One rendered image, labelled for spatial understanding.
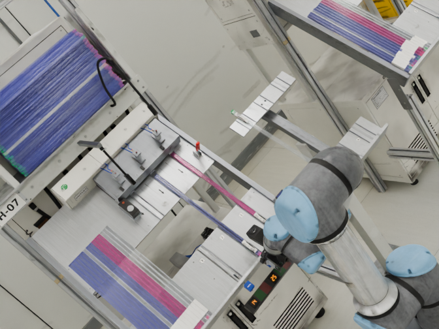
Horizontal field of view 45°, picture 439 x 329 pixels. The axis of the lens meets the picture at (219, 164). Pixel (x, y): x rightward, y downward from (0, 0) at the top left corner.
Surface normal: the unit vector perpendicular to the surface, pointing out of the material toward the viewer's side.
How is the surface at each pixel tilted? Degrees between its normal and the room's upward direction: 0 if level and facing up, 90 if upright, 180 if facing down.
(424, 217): 0
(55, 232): 44
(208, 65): 90
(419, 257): 8
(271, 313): 90
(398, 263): 7
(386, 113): 90
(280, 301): 89
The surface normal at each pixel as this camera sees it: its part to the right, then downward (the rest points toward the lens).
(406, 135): 0.51, 0.07
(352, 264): 0.22, 0.40
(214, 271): -0.06, -0.47
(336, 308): -0.58, -0.71
